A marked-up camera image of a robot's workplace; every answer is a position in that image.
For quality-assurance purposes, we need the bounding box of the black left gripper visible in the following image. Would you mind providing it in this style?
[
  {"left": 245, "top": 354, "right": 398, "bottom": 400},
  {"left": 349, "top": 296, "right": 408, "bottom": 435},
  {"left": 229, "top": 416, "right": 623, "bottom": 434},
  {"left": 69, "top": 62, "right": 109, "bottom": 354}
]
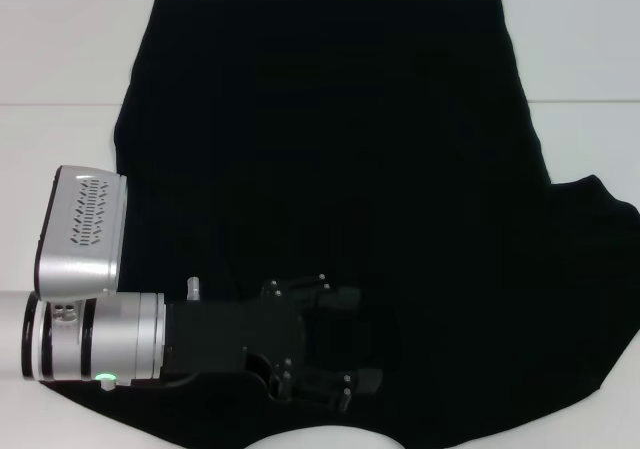
[{"left": 163, "top": 272, "right": 386, "bottom": 414}]

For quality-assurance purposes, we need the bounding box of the black t-shirt with FREE print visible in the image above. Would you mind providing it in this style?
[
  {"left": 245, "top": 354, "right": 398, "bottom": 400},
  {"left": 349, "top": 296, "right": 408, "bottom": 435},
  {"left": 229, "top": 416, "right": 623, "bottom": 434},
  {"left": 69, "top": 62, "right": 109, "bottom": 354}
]
[{"left": 38, "top": 0, "right": 640, "bottom": 449}]

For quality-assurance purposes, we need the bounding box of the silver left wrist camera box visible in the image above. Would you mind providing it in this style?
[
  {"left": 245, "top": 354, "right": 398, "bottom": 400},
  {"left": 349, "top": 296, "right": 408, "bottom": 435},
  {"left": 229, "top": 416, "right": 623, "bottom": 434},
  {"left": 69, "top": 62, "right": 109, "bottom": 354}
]
[{"left": 32, "top": 165, "right": 129, "bottom": 303}]

